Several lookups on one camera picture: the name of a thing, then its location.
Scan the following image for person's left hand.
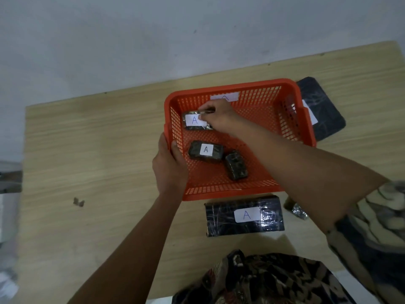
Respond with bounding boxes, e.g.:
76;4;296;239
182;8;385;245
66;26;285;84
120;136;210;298
152;132;190;200

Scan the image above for person's right hand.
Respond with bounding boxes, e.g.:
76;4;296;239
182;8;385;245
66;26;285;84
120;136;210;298
196;98;245;137

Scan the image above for small black labelled packet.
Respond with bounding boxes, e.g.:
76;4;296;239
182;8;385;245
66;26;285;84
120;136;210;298
182;111;214;131
188;140;225;163

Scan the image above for orange plastic mesh basket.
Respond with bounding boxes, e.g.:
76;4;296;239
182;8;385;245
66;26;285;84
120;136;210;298
163;78;317;202

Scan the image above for person's right forearm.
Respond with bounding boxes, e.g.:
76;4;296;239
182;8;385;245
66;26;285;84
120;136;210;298
230;117;390;235

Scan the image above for person's left forearm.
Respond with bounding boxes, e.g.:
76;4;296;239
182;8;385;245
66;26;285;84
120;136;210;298
67;190;184;304

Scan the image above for white paper basket label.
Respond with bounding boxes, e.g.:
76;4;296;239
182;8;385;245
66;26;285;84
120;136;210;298
210;91;240;102

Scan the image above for small black wrapped plain packet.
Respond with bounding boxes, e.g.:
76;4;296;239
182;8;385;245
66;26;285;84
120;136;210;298
224;150;249;181

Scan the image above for large black wrapped labelled box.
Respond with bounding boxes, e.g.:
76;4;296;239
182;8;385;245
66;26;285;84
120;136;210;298
204;195;285;237

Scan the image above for flat black wrapped labelled parcel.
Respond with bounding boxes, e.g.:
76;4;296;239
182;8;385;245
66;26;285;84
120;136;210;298
296;76;347;142

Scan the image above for small crinkled foil wrapped packet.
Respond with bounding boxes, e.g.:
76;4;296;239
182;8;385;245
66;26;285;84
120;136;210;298
283;196;309;221

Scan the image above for patterned camouflage shirt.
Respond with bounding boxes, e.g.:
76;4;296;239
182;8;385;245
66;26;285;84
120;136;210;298
172;181;405;304

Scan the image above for grey metal object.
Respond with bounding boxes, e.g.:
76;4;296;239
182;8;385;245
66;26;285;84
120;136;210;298
0;161;23;245

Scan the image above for white crumpled paper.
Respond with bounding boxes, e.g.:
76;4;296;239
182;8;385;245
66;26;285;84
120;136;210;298
0;270;19;301

